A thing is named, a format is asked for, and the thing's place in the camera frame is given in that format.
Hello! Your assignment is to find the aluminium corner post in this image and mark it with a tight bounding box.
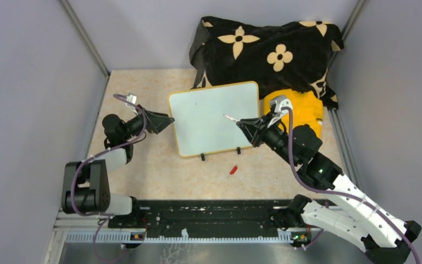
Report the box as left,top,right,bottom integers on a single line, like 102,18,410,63
329,0,366,67
57,0,110,79

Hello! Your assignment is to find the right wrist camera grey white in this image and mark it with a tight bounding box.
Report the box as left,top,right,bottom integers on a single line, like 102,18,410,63
270,95,293,121

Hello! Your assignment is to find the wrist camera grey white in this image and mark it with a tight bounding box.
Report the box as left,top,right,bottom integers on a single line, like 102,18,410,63
270,95,293,121
125,93,137,107

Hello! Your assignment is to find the aluminium frame rail front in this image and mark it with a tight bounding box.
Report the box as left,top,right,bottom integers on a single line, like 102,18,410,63
65,219,317,247

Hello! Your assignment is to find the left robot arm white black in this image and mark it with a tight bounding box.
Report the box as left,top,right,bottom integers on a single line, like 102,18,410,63
61,107,175,228

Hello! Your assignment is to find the black blanket with beige flowers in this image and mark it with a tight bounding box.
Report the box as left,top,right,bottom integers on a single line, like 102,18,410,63
189,16,344,109

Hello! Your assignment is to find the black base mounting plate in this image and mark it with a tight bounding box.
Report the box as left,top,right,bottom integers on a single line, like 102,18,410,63
108,195,311,239

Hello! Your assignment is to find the red marker cap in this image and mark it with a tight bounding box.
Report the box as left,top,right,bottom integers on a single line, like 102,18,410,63
229,166,238,175

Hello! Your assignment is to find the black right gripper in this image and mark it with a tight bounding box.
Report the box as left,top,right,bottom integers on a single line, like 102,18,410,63
237,109,299,167

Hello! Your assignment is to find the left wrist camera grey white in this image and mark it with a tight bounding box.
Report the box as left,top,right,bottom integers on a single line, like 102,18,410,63
125,93,137,107

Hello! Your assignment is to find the whiteboard with yellow rim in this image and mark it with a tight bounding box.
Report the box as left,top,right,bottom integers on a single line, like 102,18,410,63
168,81,260,157

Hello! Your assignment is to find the aluminium corner post right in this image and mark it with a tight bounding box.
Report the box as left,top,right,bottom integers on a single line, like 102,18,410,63
329,0,366,67

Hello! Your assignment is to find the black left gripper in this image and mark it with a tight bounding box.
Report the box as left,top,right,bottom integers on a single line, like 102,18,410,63
122,104,174,141

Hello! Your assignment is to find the red capped marker pen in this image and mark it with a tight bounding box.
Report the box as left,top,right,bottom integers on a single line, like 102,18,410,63
223,114,238,123

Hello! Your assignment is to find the aluminium corner post left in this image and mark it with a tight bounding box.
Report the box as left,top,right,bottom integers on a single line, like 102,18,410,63
57,0,110,79

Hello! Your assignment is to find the aluminium side rail right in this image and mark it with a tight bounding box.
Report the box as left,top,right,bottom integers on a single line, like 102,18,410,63
327,109,363,189

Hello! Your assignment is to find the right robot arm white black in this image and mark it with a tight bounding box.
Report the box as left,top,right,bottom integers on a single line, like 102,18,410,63
236,114,421,263

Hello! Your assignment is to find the folded yellow garment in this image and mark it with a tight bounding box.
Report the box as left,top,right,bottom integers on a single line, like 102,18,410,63
263,89,324,138

